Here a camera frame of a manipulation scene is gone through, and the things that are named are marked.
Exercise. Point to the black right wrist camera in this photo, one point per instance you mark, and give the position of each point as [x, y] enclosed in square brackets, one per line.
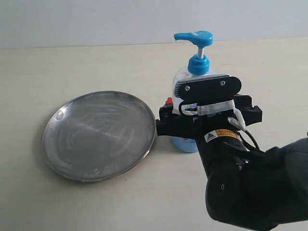
[207, 88]

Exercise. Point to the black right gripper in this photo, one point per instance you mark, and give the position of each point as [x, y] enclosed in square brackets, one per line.
[239, 114]

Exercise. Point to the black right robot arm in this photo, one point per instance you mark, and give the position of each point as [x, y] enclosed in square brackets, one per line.
[246, 187]

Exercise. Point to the clear blue pump soap bottle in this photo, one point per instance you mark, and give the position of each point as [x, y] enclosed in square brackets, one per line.
[198, 65]

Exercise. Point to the round stainless steel plate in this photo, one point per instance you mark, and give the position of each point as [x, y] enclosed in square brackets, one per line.
[98, 136]

